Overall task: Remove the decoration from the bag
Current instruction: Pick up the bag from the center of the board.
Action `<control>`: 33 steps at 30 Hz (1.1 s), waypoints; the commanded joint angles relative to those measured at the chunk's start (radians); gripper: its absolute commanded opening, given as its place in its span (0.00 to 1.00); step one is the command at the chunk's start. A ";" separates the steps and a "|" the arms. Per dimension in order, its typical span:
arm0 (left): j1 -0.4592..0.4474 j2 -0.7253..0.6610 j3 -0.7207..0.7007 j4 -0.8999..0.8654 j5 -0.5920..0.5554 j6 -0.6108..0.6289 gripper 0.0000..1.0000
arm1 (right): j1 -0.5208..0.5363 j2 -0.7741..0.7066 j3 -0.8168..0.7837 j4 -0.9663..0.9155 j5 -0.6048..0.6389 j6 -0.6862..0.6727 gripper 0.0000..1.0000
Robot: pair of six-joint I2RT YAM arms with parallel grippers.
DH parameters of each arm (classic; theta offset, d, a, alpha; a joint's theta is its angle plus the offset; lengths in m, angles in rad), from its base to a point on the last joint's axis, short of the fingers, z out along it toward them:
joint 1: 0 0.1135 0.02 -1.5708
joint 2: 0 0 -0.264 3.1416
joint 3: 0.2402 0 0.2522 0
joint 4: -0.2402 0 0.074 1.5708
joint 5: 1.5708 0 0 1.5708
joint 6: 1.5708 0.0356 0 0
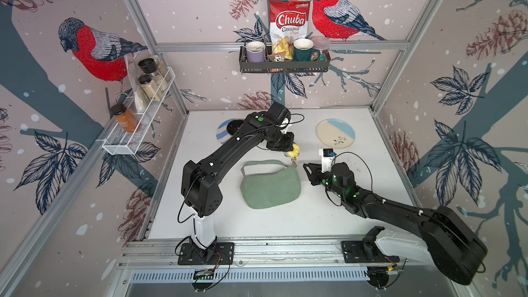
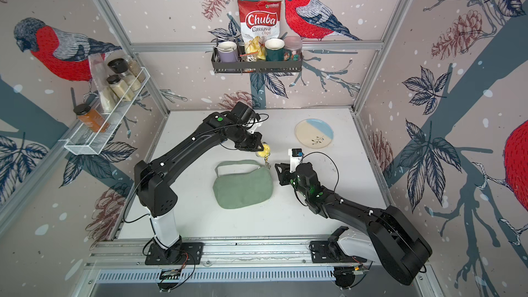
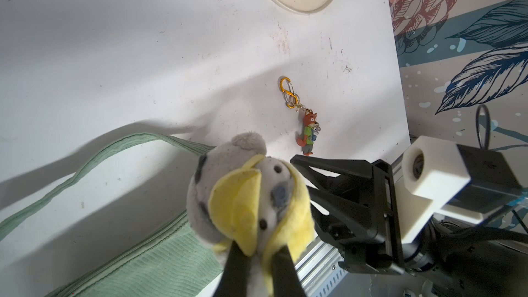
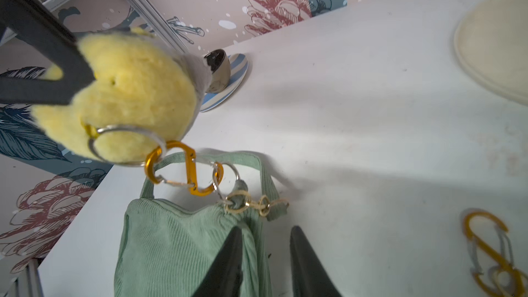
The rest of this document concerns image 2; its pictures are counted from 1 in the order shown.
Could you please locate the white wire wall rack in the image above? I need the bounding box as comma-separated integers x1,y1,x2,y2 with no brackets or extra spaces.
64,67,151,155

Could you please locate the orange spice jar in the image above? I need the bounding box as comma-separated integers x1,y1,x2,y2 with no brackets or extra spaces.
74,103,109,133

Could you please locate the tall black lid spice jar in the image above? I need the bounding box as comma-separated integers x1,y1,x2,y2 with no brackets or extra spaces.
107,59,142,92

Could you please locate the black wall shelf basket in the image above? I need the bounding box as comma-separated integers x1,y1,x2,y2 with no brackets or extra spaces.
211,49,303,74

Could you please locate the clear plastic bag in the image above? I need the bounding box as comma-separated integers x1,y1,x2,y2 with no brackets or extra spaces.
88,54,119,114

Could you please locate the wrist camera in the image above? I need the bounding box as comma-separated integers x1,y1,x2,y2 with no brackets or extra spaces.
288,148,304,173
244,118,263,134

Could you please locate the yellow plush bird keychain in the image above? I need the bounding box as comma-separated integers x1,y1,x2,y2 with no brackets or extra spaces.
257,142,271,169

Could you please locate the green mug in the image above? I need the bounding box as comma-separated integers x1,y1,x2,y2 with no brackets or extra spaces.
265,38,285,62

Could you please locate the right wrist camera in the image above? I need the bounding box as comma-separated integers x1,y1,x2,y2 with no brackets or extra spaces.
288,148,304,173

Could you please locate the purple mug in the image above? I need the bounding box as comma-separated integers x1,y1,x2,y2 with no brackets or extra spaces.
216,41,239,63

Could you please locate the pink lidded jar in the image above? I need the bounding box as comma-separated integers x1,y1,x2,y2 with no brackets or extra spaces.
283,36,303,61

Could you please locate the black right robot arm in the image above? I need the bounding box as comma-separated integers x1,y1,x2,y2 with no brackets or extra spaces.
274,162,433,285

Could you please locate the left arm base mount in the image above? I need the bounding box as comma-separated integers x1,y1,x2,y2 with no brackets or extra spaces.
144,239,204,265

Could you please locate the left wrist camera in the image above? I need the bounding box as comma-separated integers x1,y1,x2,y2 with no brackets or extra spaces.
244,118,263,134

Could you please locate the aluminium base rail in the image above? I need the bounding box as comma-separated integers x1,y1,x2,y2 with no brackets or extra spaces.
87,231,381,268

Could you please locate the red Chuba chips bag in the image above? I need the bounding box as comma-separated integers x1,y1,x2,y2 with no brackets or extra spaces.
238,0,282,43

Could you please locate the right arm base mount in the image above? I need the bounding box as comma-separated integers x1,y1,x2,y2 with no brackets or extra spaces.
309,226,367,264

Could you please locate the green fabric handbag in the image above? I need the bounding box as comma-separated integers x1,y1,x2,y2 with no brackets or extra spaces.
213,159,274,210

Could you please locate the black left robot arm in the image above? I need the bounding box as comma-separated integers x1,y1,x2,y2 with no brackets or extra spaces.
134,102,264,250

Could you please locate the cream and blue plate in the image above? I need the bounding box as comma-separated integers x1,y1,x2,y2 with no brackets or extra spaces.
294,118,334,149

